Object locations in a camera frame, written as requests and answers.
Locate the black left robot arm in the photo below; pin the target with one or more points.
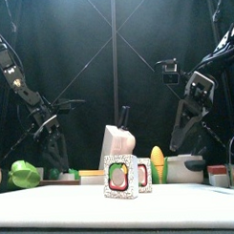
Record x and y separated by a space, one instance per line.
12 73

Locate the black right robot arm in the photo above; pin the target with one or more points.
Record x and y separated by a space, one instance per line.
223 51

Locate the small toy sushi roll piece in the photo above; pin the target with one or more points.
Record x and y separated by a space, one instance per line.
145 175

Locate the large toy sushi roll piece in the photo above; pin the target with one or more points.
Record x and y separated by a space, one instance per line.
120 176

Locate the small green toy vegetable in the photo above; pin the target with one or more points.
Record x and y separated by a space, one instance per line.
74 173
54 174

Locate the brown wooden tray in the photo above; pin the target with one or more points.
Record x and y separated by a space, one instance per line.
59 182

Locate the green toy lettuce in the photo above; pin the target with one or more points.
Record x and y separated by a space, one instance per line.
23 174

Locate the yellow white toy block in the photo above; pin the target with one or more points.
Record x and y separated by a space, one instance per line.
91 177

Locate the yellow toy corn cob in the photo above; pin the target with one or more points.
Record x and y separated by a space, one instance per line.
157 162

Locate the white toy knife block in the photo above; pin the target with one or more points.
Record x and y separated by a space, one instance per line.
115 143

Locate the red white toy block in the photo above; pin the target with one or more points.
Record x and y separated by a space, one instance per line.
217 176

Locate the white foam mat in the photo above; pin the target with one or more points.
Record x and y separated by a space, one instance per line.
119 211

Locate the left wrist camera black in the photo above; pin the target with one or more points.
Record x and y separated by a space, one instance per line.
66 104

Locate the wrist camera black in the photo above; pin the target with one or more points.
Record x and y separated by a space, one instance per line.
66 104
170 74

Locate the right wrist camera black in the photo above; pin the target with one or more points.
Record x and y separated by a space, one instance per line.
170 74

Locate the grey vertical frame pole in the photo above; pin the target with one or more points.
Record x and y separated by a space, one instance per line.
115 58

